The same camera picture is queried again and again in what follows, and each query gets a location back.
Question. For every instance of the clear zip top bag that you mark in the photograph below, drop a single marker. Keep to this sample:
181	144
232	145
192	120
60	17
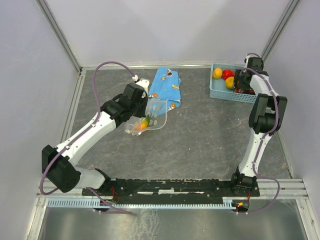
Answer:
158	112

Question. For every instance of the light blue plastic basket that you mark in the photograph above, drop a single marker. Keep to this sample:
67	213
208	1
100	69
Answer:
218	90

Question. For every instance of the dark red purple fruit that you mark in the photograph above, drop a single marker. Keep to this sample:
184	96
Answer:
244	91

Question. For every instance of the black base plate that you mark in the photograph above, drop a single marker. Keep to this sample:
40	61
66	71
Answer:
174	191

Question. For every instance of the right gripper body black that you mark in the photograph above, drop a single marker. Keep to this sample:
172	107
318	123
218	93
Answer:
241	84

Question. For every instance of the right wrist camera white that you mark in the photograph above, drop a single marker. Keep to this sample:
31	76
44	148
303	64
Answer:
246	60

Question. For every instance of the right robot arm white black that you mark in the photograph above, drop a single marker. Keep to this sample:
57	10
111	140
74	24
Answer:
264	121

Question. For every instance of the red bell pepper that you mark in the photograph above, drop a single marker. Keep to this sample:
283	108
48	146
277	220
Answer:
227	73

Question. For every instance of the green orange mango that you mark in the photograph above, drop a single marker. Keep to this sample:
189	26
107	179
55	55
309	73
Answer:
142	124

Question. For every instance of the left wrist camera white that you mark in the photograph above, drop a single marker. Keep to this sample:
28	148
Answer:
144	83

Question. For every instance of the yellow green round fruit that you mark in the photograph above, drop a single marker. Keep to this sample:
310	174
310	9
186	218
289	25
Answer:
229	83

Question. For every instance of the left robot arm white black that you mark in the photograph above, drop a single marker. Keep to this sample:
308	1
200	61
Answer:
59	164

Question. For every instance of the blue patterned cloth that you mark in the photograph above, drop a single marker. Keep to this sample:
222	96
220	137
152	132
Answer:
166	86

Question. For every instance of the small yellow fruit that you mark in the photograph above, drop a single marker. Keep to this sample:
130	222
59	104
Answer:
217	73

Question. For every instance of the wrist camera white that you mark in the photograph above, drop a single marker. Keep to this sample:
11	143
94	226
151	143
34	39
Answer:
246	60
144	83

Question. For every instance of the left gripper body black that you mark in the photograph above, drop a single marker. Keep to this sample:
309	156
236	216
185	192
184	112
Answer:
138	109

